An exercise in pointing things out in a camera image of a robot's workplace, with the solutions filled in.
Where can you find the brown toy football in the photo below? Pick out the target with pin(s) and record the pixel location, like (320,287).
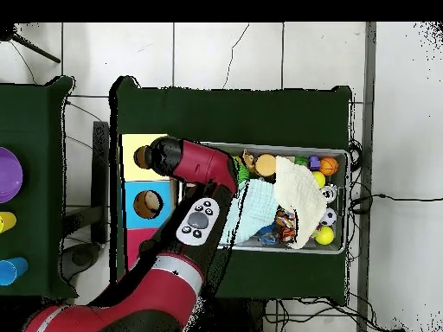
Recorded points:
(141,157)

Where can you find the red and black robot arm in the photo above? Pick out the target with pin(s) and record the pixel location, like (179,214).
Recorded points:
(173,277)

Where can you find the clear mesh bin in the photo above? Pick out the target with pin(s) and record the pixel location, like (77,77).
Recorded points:
(291,146)

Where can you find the wooden box with three holes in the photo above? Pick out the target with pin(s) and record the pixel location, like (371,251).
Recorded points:
(131,173)

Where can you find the plain green spiky ball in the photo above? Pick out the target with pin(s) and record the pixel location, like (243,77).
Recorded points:
(243,173)

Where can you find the mint green muslin cloth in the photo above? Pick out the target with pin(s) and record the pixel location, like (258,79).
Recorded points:
(252,211)

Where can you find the dark green tablecloth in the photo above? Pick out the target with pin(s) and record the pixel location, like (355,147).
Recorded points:
(242,111)

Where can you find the cream muslin cloth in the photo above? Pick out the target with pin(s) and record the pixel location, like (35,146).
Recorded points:
(301,200)

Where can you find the dark green side table cloth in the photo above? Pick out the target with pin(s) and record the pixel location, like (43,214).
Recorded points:
(41,138)

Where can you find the purple plate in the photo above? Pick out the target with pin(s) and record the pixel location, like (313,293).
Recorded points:
(8,174)

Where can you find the yellow cup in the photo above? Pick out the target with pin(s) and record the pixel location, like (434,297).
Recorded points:
(7,222)

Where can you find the blue cup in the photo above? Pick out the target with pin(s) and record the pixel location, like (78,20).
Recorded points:
(12,271)

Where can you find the black tripod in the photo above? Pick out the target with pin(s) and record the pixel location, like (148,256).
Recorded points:
(8,32)

